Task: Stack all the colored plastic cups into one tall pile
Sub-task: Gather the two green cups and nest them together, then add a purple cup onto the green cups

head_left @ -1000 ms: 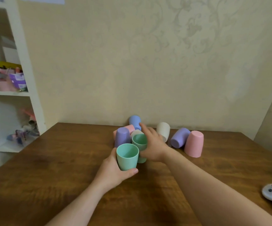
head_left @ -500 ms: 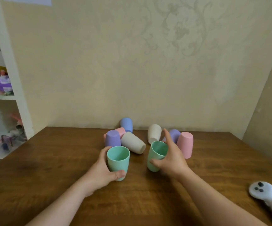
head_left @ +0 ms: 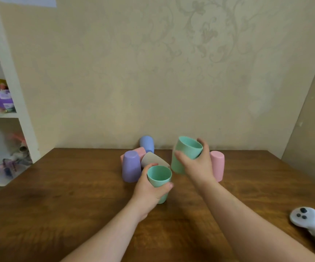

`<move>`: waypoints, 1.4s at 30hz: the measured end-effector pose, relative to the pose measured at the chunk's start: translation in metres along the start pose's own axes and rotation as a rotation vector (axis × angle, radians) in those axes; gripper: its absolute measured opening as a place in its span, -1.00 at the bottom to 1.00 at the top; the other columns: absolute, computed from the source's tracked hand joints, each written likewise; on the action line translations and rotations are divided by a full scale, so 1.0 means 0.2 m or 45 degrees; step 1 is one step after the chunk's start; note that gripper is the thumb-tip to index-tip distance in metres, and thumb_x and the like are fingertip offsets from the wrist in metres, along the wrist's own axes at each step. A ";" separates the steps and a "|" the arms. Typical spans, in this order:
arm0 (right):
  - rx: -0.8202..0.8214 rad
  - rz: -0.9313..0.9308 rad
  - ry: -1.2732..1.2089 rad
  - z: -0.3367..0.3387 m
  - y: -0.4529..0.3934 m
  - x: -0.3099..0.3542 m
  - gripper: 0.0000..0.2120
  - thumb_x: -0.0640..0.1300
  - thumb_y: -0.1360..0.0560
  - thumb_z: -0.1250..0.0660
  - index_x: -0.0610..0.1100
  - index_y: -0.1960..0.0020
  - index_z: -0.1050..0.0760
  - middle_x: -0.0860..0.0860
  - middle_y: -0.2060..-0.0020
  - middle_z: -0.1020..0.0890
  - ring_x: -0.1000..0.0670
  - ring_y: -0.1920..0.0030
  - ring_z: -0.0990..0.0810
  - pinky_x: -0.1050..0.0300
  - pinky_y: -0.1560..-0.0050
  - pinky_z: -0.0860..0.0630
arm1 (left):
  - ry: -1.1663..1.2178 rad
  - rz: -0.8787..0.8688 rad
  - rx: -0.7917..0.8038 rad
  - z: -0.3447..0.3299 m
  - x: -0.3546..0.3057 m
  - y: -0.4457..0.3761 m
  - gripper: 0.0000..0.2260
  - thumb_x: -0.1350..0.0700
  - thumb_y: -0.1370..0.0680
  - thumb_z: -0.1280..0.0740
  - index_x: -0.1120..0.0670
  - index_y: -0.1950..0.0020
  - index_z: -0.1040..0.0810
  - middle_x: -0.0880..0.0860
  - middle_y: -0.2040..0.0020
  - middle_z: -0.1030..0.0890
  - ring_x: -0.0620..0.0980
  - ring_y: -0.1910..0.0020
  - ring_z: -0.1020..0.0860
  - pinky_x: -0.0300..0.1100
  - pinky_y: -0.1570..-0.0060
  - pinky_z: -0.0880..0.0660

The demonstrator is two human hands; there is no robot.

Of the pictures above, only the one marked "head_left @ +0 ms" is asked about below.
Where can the white shelf unit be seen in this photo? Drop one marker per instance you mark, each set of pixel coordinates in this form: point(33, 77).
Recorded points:
point(15, 106)

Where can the beige plastic cup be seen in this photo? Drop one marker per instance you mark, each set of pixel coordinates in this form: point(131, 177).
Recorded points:
point(152, 159)

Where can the grey and pink toy figure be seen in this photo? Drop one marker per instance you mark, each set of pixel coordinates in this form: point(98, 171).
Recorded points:
point(15, 158)

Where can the white ghost-face toy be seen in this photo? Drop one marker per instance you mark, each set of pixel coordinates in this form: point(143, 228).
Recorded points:
point(310, 222)

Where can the purple plastic cup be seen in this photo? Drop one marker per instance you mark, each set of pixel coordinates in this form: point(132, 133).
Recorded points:
point(131, 166)

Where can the person's right forearm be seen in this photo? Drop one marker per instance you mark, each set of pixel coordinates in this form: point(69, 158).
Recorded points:
point(250, 229)

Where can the person's left hand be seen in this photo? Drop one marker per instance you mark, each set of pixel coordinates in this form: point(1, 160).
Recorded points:
point(143, 193)

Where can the white paper sheet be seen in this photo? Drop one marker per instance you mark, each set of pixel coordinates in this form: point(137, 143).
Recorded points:
point(27, 1)

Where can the small mint green cup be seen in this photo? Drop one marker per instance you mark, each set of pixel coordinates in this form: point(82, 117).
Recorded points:
point(159, 174)

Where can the person's left thumb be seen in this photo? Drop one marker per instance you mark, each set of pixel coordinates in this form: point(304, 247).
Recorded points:
point(165, 189)

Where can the pink plastic cup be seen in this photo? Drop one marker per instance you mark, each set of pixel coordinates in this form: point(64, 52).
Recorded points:
point(218, 165)
point(141, 151)

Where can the purple container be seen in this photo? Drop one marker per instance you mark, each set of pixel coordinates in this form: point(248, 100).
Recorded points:
point(3, 98)

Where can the person's right thumb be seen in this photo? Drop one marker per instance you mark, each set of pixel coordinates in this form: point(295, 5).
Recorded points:
point(181, 158)

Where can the large mint green cup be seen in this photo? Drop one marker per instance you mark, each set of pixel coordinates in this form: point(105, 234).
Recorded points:
point(187, 145)

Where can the person's right hand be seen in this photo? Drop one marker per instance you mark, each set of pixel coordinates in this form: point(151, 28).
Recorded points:
point(199, 169)

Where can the blue plastic cup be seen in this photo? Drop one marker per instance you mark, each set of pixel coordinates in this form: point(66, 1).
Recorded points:
point(147, 144)

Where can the person's left forearm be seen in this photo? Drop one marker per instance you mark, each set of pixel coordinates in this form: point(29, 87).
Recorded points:
point(105, 240)

